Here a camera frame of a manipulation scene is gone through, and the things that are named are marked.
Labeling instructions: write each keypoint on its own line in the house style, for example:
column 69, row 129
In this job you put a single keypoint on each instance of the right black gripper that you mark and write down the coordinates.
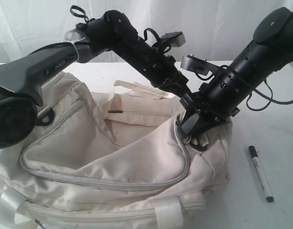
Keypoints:
column 211, row 105

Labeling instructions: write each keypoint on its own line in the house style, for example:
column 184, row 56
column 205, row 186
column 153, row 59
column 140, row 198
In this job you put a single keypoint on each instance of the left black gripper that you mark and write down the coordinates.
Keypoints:
column 162, row 74

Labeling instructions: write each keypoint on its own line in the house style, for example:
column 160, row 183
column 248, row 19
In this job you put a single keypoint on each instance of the cream white duffel bag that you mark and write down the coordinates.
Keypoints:
column 110, row 161

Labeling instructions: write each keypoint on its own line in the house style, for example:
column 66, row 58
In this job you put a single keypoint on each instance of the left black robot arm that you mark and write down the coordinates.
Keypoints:
column 22, row 81

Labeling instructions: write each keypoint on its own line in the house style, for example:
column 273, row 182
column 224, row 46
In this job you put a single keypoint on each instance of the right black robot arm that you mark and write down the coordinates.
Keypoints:
column 269, row 51

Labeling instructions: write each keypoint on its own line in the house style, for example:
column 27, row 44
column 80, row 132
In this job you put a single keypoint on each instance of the white marker black cap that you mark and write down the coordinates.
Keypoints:
column 261, row 175

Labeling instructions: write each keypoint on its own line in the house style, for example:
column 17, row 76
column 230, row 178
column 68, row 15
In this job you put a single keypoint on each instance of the white background curtain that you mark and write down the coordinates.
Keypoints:
column 215, row 30

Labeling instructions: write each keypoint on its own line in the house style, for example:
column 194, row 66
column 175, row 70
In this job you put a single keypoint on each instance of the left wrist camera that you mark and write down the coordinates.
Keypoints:
column 174, row 39

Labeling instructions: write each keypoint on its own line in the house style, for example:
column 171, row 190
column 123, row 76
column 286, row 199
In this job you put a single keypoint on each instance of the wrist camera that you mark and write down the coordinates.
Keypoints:
column 195, row 65
column 174, row 39

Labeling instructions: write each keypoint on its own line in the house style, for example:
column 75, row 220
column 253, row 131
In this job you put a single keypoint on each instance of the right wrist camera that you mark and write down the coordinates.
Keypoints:
column 195, row 65

